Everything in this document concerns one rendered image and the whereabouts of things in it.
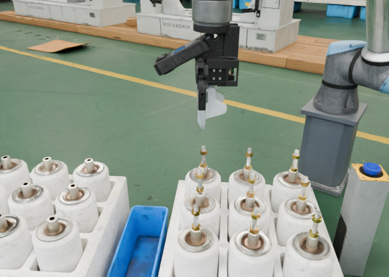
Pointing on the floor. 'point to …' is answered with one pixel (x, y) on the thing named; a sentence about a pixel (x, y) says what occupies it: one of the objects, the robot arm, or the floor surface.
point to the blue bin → (141, 243)
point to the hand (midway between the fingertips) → (199, 119)
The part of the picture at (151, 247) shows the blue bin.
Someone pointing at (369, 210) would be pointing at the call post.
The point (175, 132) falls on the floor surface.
